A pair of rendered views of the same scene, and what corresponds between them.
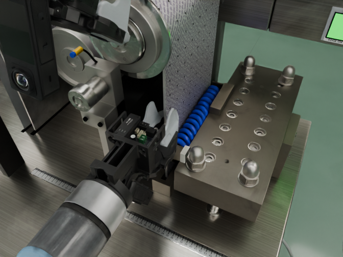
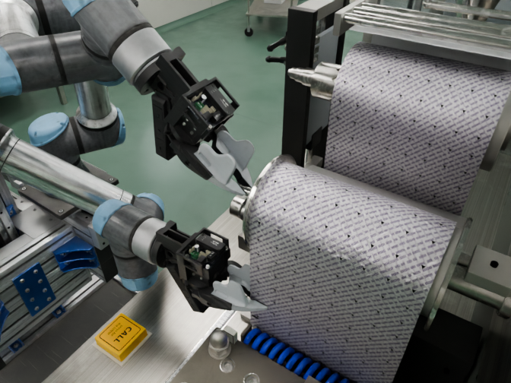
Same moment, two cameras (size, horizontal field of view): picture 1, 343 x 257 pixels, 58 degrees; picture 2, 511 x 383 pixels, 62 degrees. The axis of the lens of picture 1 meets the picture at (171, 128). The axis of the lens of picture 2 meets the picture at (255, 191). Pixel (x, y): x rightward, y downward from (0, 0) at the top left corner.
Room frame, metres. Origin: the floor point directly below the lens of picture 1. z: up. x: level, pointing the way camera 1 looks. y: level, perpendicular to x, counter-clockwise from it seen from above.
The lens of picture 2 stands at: (0.45, -0.41, 1.65)
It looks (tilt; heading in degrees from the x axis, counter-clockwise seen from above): 38 degrees down; 97
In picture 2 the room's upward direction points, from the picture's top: straight up
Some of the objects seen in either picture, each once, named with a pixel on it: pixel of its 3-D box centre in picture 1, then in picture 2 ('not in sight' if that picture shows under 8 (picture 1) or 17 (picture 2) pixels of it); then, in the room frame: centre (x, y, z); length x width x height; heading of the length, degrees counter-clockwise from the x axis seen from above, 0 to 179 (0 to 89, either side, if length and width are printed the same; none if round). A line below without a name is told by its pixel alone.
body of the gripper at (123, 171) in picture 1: (128, 160); (192, 257); (0.29, 0.06, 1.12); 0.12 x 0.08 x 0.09; 154
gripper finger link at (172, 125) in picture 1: (170, 121); (237, 293); (0.38, 0.00, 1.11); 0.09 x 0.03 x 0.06; 153
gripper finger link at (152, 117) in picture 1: (152, 115); (249, 279); (0.39, 0.03, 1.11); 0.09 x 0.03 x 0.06; 155
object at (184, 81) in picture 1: (192, 79); (318, 326); (0.50, -0.04, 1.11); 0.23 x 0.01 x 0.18; 154
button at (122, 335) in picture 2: not in sight; (121, 336); (0.14, 0.03, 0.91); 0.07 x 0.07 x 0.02; 64
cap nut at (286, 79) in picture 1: (288, 73); not in sight; (0.61, -0.28, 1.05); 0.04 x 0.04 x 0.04
